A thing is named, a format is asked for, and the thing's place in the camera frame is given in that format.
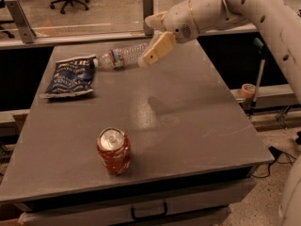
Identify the black floor cable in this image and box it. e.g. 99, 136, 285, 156
252, 146, 298, 180

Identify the left metal bracket post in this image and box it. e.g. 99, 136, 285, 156
5, 0, 36, 43

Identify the orange soda can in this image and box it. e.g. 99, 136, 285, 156
96, 127, 131, 174

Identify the black drawer handle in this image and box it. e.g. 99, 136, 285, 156
131, 202, 168, 221

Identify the blue chip bag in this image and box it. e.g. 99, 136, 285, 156
40, 54, 98, 99

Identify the middle metal bracket post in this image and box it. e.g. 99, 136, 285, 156
142, 0, 153, 36

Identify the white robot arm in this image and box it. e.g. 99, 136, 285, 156
138, 0, 301, 102

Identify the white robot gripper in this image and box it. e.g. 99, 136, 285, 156
137, 0, 248, 67

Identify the clear plastic water bottle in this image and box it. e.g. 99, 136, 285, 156
98, 43, 148, 70

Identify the metal bracket post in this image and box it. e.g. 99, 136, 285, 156
142, 0, 153, 36
5, 0, 36, 43

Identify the grey table drawer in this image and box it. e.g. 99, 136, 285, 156
19, 178, 256, 226

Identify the grey pole with green tip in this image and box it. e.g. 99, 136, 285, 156
251, 38, 266, 109

